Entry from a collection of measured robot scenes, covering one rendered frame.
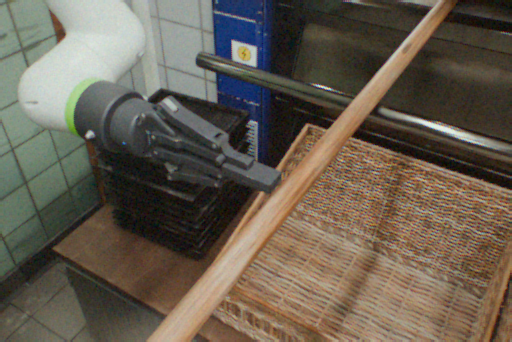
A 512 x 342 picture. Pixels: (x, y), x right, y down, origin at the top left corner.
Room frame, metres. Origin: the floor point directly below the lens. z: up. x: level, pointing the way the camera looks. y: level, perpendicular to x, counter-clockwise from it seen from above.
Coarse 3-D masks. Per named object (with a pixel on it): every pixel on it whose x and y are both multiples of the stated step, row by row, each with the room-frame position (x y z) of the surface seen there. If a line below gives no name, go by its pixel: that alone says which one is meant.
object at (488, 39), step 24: (312, 0) 1.09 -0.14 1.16; (336, 0) 1.06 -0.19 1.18; (360, 0) 1.05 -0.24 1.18; (384, 0) 1.05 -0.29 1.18; (384, 24) 1.00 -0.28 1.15; (408, 24) 0.98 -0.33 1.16; (456, 24) 0.93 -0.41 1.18; (480, 24) 0.92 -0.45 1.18; (504, 24) 0.92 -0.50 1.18; (504, 48) 0.88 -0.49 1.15
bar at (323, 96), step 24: (216, 72) 0.78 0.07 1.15; (240, 72) 0.75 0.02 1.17; (264, 72) 0.74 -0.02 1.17; (312, 96) 0.68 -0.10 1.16; (336, 96) 0.66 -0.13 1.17; (384, 120) 0.61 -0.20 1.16; (408, 120) 0.60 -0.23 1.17; (432, 120) 0.59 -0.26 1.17; (456, 144) 0.56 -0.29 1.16; (480, 144) 0.54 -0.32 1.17; (504, 144) 0.53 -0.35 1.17
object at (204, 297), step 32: (448, 0) 0.97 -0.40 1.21; (416, 32) 0.82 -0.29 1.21; (352, 128) 0.54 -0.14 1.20; (320, 160) 0.46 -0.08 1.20; (288, 192) 0.40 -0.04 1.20; (256, 224) 0.35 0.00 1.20; (224, 256) 0.31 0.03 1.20; (256, 256) 0.32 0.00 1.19; (192, 288) 0.28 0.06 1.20; (224, 288) 0.28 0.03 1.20; (192, 320) 0.24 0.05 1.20
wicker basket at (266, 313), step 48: (336, 192) 0.95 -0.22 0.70; (432, 192) 0.85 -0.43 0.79; (480, 192) 0.81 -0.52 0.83; (288, 240) 0.88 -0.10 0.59; (336, 240) 0.88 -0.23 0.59; (384, 240) 0.85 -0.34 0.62; (432, 240) 0.81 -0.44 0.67; (480, 240) 0.77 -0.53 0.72; (240, 288) 0.62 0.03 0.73; (288, 288) 0.72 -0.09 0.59; (336, 288) 0.72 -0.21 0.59; (384, 288) 0.72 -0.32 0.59; (432, 288) 0.72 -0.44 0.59; (480, 288) 0.72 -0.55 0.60; (288, 336) 0.59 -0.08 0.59; (336, 336) 0.59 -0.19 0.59; (432, 336) 0.60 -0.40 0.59; (480, 336) 0.52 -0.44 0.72
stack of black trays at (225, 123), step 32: (160, 96) 1.15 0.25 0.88; (224, 128) 1.00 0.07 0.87; (128, 160) 0.88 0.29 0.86; (128, 192) 0.90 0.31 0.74; (160, 192) 0.85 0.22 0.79; (192, 192) 0.81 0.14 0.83; (224, 192) 0.93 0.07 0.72; (128, 224) 0.92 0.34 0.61; (160, 224) 0.86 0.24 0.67; (192, 224) 0.81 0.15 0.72; (224, 224) 0.92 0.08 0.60; (192, 256) 0.82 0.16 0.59
